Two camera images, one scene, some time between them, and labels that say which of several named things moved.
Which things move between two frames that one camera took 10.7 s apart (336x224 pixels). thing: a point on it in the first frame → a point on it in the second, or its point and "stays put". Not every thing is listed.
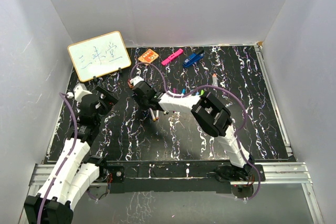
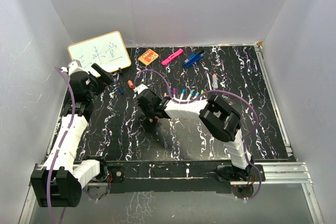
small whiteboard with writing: (100, 55) stays put
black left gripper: (109, 97) → (105, 78)
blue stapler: (193, 57) stays put
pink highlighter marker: (177, 53) stays put
